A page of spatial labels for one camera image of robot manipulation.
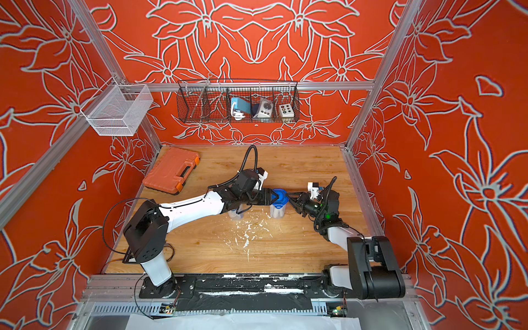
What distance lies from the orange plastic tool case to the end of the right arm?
1.91 feet

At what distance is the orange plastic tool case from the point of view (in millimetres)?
992

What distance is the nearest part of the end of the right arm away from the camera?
758 millimetres
